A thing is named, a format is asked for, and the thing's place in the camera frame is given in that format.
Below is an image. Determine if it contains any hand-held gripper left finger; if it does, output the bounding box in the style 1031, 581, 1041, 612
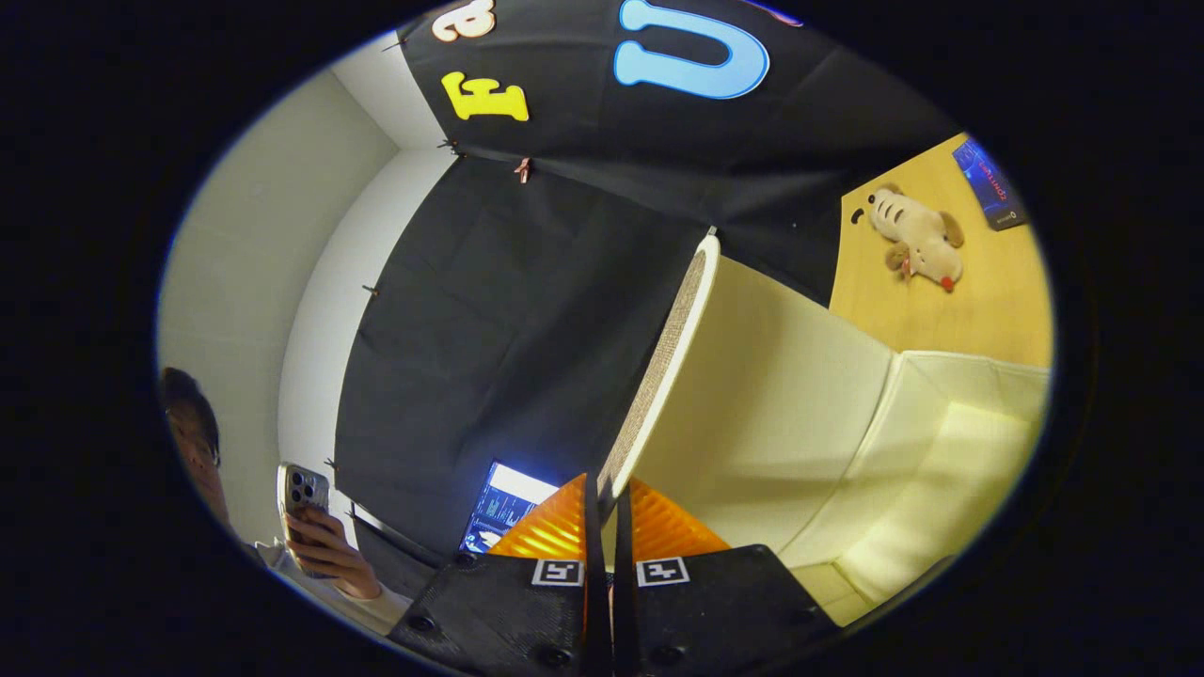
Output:
388, 472, 612, 677

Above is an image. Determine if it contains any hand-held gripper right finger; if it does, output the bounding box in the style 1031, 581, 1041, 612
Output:
611, 475, 841, 677

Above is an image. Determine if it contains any brown fabric storage box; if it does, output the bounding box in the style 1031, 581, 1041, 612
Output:
597, 233, 1054, 628

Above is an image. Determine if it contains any computer screen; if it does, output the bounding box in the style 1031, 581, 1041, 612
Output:
458, 460, 562, 555

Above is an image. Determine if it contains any silver smartphone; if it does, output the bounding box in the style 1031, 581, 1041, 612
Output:
277, 462, 333, 580

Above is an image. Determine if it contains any beige plush dog toy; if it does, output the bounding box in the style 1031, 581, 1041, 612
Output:
863, 182, 967, 293

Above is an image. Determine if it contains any dark blue book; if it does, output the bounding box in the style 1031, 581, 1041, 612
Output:
951, 137, 1029, 232

